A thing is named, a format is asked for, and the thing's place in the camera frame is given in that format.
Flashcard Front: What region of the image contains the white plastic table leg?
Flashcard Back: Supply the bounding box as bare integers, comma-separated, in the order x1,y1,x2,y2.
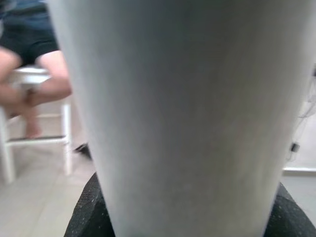
48,0,316,237

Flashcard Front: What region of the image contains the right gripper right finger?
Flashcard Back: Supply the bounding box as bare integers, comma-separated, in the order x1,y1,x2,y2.
265,181,316,237

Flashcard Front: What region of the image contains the person in dark shorts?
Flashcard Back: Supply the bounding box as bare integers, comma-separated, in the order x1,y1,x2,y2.
0,0,74,140

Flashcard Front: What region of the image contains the white wooden stool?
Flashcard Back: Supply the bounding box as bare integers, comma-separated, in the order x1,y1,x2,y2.
0,67,74,185

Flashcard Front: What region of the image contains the black cable with plug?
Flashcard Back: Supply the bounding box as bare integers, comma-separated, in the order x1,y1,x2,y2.
288,97,316,161

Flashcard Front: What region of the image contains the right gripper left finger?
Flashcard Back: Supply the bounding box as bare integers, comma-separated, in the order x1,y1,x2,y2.
63,172,117,237

